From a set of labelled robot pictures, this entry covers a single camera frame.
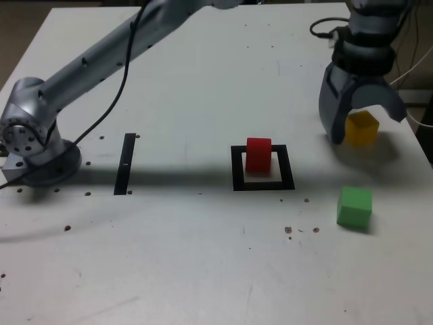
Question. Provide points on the green cube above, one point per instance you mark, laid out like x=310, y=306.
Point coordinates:
x=353, y=208

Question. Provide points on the yellow cube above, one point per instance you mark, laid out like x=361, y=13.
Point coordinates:
x=363, y=130

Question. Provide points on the red cube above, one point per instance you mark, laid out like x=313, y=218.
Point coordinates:
x=258, y=155

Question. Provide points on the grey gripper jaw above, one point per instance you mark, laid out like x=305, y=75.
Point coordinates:
x=379, y=93
x=333, y=108

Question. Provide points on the black tape strip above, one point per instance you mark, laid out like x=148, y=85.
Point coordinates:
x=122, y=176

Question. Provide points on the black tape square outline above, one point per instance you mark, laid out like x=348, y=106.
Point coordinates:
x=236, y=169

